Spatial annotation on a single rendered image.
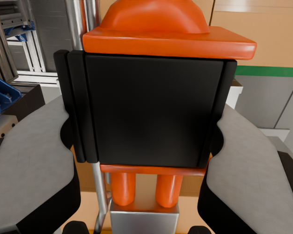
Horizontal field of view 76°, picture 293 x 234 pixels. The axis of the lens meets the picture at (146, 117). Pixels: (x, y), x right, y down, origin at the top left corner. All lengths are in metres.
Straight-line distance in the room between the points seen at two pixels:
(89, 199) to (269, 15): 0.78
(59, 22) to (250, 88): 1.29
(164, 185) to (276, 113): 1.65
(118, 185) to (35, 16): 1.11
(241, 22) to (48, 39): 0.92
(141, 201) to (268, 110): 1.60
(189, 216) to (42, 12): 1.09
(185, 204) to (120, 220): 0.27
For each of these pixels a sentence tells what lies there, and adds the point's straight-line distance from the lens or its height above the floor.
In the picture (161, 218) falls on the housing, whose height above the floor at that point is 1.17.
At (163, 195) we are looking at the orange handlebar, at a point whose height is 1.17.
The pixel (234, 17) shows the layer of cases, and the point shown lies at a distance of 0.78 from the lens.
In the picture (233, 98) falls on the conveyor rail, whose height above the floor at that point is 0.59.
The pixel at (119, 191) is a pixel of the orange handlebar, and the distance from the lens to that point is 0.17.
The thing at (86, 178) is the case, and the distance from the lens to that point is 0.45.
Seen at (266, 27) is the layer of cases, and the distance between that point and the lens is 0.83.
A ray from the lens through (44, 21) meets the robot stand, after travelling 1.19.
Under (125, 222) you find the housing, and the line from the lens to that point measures 0.20.
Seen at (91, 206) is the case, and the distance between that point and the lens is 0.46.
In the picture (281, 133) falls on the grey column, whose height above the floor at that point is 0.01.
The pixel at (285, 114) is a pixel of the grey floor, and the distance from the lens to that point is 1.83.
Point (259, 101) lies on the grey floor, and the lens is 1.65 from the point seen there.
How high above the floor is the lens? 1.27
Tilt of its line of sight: 57 degrees down
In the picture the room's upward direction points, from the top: 178 degrees counter-clockwise
